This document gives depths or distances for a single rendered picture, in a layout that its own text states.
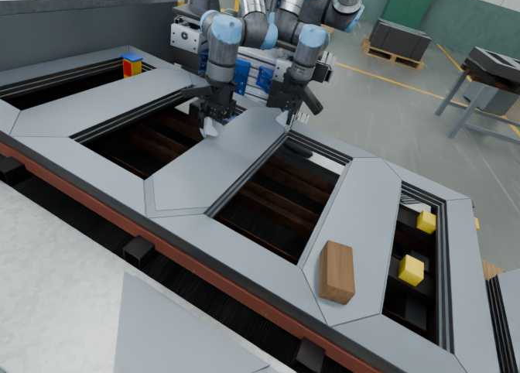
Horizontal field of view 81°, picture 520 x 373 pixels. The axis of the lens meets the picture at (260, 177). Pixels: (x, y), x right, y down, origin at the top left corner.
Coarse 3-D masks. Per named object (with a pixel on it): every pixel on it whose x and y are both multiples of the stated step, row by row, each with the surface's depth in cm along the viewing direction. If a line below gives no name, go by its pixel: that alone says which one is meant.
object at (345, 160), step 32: (96, 64) 120; (0, 96) 93; (96, 128) 90; (256, 160) 95; (96, 192) 72; (224, 192) 81; (416, 192) 105; (320, 224) 81; (448, 256) 82; (256, 288) 63; (384, 288) 70; (448, 288) 74; (448, 320) 67; (352, 352) 59
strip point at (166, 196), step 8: (152, 176) 78; (160, 184) 77; (168, 184) 78; (160, 192) 75; (168, 192) 75; (176, 192) 76; (184, 192) 77; (160, 200) 73; (168, 200) 73; (176, 200) 74; (184, 200) 75; (192, 200) 75; (160, 208) 71; (168, 208) 72; (176, 208) 72; (184, 208) 73
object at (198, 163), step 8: (184, 152) 89; (192, 152) 90; (176, 160) 86; (184, 160) 86; (192, 160) 87; (200, 160) 88; (208, 160) 89; (192, 168) 84; (200, 168) 85; (208, 168) 86; (216, 168) 87; (224, 168) 88; (208, 176) 83; (216, 176) 84; (224, 176) 85; (232, 176) 86; (224, 184) 82
